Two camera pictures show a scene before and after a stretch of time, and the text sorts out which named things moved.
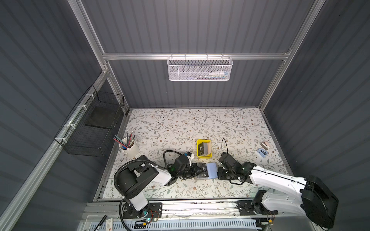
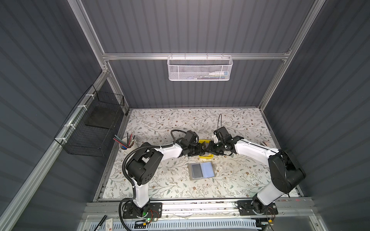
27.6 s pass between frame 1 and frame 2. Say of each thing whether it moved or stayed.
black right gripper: moved
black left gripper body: moved
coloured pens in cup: stayed
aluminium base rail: stayed
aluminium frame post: stayed
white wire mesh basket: stayed
